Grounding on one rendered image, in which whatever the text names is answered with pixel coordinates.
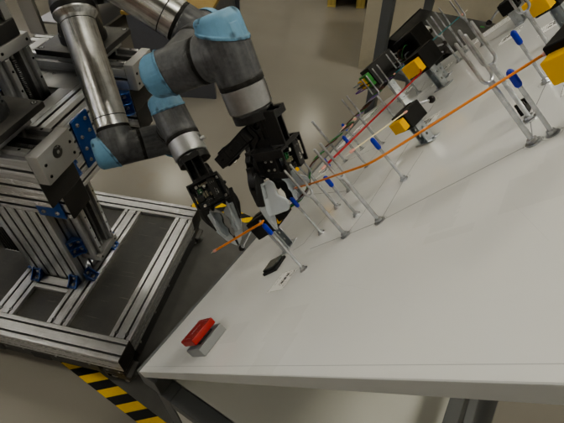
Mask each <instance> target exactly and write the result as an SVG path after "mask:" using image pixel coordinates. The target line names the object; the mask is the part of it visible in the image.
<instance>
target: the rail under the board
mask: <svg viewBox="0 0 564 423"><path fill-rule="evenodd" d="M255 239H256V236H255V237H254V238H253V239H252V241H251V242H250V243H249V244H248V245H247V246H246V248H245V250H246V249H247V248H248V247H249V246H250V244H251V243H252V242H253V241H254V240H255ZM245 250H244V251H245ZM244 251H242V252H241V253H240V254H239V255H238V256H237V257H236V258H235V259H234V260H233V262H232V263H231V264H230V265H229V266H228V267H227V269H226V270H225V271H224V272H223V273H222V274H221V276H220V277H219V278H218V279H217V280H216V281H215V282H214V284H213V285H212V286H211V287H210V288H209V289H208V291H207V292H206V293H205V294H204V295H203V296H202V297H201V298H200V299H199V300H198V301H197V302H196V304H195V305H194V306H193V307H192V308H191V309H190V311H189V312H188V313H187V314H186V315H185V316H184V317H183V319H182V320H181V321H180V322H179V323H178V324H177V326H176V327H175V328H174V329H173V330H172V331H171V332H170V334H169V335H168V336H167V337H166V338H165V339H164V340H163V341H162V343H160V344H159V345H158V347H157V348H156V349H155V350H154V351H153V352H152V354H151V355H150V356H149V357H148V358H147V359H146V360H145V362H144V363H143V364H142V365H141V366H140V367H139V369H138V370H137V372H138V374H139V376H140V377H141V379H142V380H143V382H144V383H145V384H147V385H148V386H149V387H150V388H151V389H153V390H154V391H156V392H157V393H158V394H163V393H164V391H165V390H166V389H167V387H168V386H169V385H170V384H171V382H172V381H173V379H156V378H145V377H144V376H143V375H142V374H141V373H140V372H139V371H140V370H141V369H142V368H143V367H144V365H145V364H146V363H147V362H148V361H149V360H150V359H151V358H152V357H153V356H154V355H155V353H156V352H157V351H158V350H159V349H160V348H161V346H162V345H163V344H164V343H165V342H166V341H167V339H168V338H169V337H170V336H171V335H172V334H173V332H174V331H175V330H176V329H177V328H178V327H179V325H180V324H181V323H182V322H183V321H184V320H185V318H186V317H188V315H189V314H190V313H191V312H192V311H193V310H194V309H195V308H196V306H197V305H198V304H199V303H200V302H201V301H202V299H203V298H204V297H205V296H206V295H207V294H208V292H209V291H210V290H211V289H212V288H213V287H214V285H215V284H216V283H217V282H218V281H219V280H220V279H221V277H222V276H223V275H224V274H225V273H226V272H227V271H228V270H229V269H230V268H231V267H232V265H233V264H234V263H235V262H236V261H237V260H238V258H239V257H240V256H241V255H242V254H243V253H244Z"/></svg>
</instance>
